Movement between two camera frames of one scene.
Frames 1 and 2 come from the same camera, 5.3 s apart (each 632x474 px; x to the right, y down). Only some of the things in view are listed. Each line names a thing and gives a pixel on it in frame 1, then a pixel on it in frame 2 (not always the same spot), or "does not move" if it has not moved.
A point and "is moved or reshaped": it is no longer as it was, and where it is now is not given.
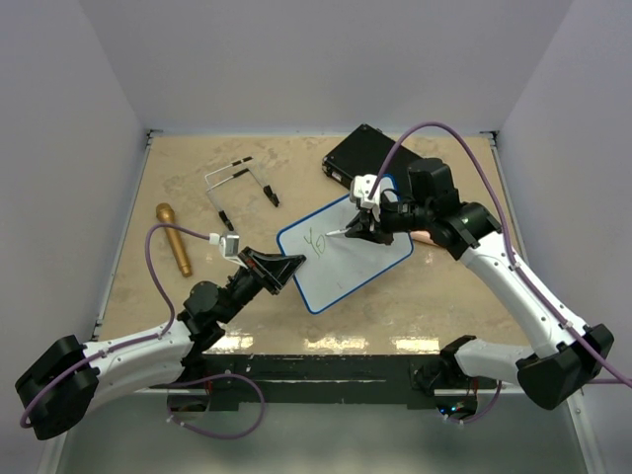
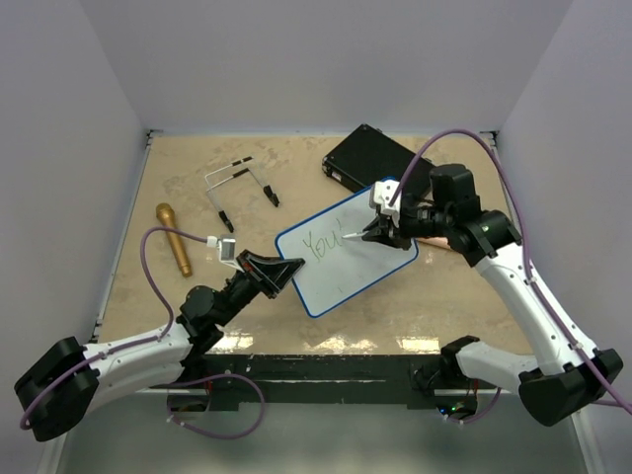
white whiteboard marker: x=338 y=231 is moved or reshaped
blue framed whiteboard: x=336 y=265 does not move
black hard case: x=363 y=152 does not move
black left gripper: x=271 y=269 does not move
